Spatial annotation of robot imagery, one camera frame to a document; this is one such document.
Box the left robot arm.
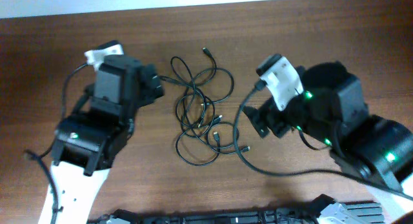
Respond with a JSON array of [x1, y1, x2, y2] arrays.
[[39, 54, 164, 223]]

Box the thin black USB cable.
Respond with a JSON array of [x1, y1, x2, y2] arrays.
[[174, 88, 251, 167], [159, 47, 235, 128]]

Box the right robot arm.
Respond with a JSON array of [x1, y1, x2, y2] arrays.
[[239, 55, 412, 221]]

